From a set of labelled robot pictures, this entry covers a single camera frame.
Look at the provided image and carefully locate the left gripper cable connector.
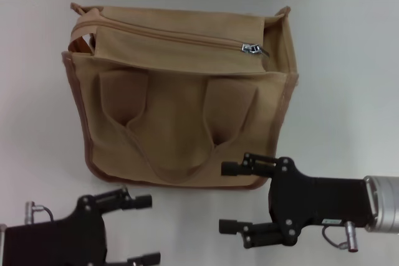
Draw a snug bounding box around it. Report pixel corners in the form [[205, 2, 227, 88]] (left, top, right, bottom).
[[24, 201, 54, 226]]

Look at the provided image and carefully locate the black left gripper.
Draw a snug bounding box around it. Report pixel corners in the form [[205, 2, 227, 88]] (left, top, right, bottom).
[[2, 186, 162, 266]]

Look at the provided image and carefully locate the gripper cable connector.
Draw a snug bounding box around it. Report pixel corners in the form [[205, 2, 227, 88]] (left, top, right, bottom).
[[320, 221, 359, 254], [24, 201, 54, 226]]

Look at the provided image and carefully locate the right gripper cable connector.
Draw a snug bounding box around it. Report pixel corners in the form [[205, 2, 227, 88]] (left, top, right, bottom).
[[320, 221, 359, 254]]

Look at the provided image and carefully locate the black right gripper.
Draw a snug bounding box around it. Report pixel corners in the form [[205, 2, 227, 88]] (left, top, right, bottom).
[[218, 153, 375, 250]]

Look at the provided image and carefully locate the khaki canvas food bag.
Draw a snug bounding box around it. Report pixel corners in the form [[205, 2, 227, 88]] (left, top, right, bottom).
[[60, 1, 300, 191]]

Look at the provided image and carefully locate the silver metal zipper slider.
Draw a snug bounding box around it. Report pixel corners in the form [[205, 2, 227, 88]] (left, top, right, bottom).
[[241, 43, 269, 59]]

